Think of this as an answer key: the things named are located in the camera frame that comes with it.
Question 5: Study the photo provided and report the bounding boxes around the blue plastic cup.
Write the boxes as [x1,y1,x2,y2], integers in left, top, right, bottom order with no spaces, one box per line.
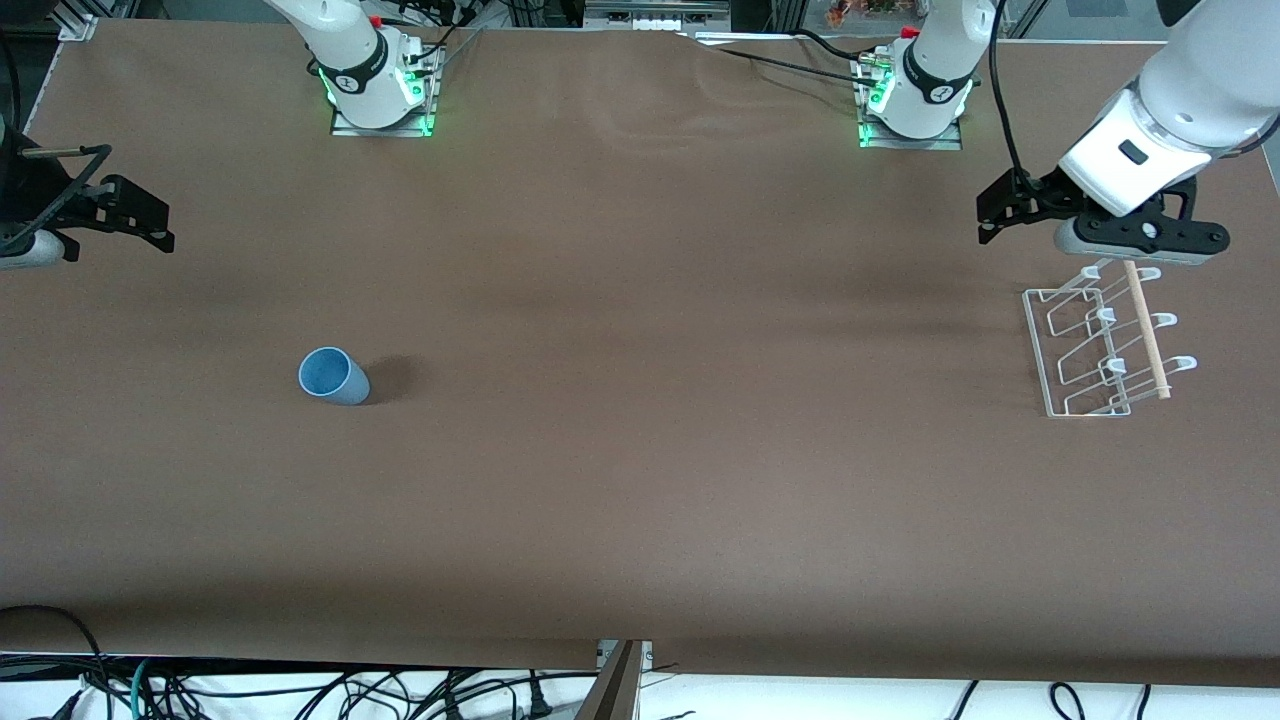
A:
[298,346,372,407]

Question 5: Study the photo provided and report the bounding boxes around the orange background objects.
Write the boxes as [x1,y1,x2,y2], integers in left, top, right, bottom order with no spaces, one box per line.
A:
[825,0,901,26]

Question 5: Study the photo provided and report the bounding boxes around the silver metal box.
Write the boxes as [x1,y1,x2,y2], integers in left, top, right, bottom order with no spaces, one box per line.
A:
[583,0,733,29]

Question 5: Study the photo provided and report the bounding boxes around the brown table cover sheet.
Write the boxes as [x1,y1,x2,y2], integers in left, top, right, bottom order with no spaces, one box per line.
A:
[0,18,1280,691]

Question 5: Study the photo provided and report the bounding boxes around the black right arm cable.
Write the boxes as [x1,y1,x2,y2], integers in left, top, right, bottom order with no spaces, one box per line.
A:
[0,144,113,237]

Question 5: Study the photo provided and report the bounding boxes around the white wire cup rack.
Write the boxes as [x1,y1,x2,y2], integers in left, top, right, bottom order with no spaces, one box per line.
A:
[1022,258,1199,419]

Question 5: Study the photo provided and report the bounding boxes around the aluminium frame corner post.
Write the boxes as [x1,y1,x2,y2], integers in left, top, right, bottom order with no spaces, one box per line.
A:
[55,0,99,43]

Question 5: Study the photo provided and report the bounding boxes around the short black table cable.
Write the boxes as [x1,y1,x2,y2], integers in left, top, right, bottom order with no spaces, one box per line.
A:
[795,28,881,63]

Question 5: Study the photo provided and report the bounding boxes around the long black table cable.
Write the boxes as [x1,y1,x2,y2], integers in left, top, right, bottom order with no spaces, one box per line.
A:
[688,33,886,91]

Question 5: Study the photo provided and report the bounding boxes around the thick black floor cable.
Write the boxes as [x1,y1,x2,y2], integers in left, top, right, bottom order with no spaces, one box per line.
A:
[0,604,111,720]

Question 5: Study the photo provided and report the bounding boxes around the tangled black cable bundle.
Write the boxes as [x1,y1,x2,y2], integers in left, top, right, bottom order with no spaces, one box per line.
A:
[150,668,601,720]

